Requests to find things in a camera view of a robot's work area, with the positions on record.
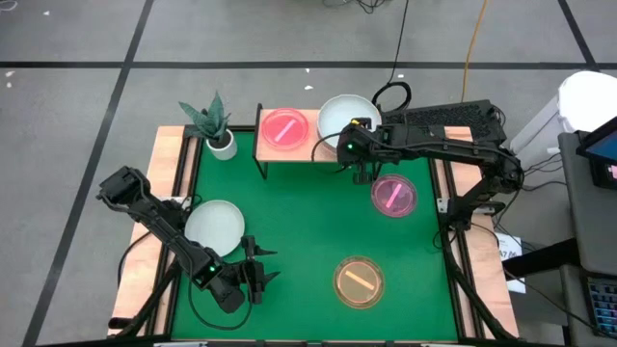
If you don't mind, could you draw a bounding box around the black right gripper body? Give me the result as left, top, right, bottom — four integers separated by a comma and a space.
335, 118, 388, 168

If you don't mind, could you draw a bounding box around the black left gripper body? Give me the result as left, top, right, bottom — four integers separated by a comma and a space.
211, 262, 253, 313

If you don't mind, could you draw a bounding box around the pale green plate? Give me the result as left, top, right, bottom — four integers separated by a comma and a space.
317, 93, 383, 151
183, 199, 246, 258

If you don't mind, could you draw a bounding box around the translucent red-orange plate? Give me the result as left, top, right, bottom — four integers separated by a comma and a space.
261, 107, 310, 151

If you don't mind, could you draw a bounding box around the translucent amber plate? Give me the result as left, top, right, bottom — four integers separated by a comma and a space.
333, 255, 386, 310

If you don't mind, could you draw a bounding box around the green table mat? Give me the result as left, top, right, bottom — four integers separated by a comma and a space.
171, 130, 459, 341

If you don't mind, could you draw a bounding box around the black computer case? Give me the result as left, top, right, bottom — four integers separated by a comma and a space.
383, 99, 508, 155

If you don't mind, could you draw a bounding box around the white plant pot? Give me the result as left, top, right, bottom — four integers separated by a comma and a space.
205, 128, 238, 162

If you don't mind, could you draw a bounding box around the green snake plant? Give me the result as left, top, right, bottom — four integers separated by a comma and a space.
177, 90, 231, 141

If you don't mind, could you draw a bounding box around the white paper sheet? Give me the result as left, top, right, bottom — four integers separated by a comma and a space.
494, 231, 527, 294

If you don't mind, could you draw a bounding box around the grey side desk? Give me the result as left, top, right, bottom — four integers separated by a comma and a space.
557, 129, 617, 347

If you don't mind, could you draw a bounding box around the white bin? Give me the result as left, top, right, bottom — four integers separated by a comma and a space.
509, 70, 617, 155

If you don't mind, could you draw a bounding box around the black screen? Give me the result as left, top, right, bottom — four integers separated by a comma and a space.
576, 115, 617, 190

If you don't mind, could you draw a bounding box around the backlit keyboard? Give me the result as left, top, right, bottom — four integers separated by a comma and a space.
585, 275, 617, 338

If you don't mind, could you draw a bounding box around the wooden shelf with black frame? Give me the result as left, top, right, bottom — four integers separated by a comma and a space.
254, 102, 387, 181

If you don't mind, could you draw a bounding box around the black cable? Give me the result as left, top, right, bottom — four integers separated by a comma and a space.
370, 0, 414, 113

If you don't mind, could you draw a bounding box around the black aluminium table frame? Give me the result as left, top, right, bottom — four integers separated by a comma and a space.
108, 123, 521, 347

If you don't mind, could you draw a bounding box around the yellow cable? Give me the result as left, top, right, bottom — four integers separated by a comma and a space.
461, 0, 489, 103

